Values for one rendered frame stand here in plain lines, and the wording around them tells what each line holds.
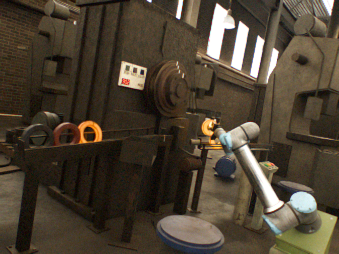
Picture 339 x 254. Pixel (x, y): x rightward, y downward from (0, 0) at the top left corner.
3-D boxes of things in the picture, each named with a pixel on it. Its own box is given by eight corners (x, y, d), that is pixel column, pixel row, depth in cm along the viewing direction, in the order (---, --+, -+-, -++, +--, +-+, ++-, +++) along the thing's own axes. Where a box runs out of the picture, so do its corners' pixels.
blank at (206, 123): (202, 118, 276) (203, 119, 273) (217, 119, 280) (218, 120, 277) (201, 134, 277) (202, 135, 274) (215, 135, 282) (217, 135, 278)
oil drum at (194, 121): (155, 154, 543) (163, 108, 535) (174, 153, 589) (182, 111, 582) (180, 163, 506) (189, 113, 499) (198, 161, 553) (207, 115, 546)
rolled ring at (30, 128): (55, 123, 169) (52, 122, 171) (22, 125, 155) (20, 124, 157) (54, 153, 172) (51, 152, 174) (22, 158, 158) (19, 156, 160)
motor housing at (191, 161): (169, 211, 268) (179, 155, 264) (182, 207, 286) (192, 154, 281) (180, 216, 260) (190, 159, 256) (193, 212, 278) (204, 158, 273)
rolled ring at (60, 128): (81, 121, 183) (78, 120, 185) (54, 125, 169) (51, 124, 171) (81, 149, 187) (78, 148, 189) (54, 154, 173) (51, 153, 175)
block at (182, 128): (166, 149, 270) (171, 124, 268) (171, 149, 277) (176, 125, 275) (175, 152, 264) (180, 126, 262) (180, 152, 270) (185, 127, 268)
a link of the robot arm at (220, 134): (223, 147, 245) (219, 138, 241) (218, 141, 256) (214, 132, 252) (232, 142, 245) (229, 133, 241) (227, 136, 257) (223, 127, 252)
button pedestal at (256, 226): (242, 228, 259) (256, 161, 254) (252, 222, 278) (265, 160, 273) (259, 235, 250) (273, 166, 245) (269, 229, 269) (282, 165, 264)
